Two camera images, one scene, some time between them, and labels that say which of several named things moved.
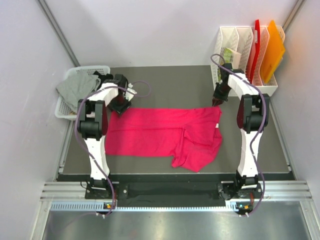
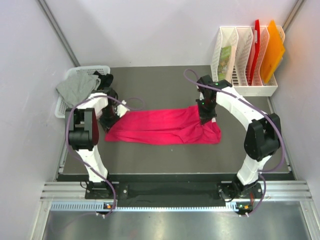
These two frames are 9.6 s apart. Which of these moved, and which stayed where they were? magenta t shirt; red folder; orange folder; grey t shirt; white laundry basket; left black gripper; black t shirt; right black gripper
Moved: right black gripper; left black gripper; magenta t shirt
Stayed: white laundry basket; grey t shirt; black t shirt; orange folder; red folder
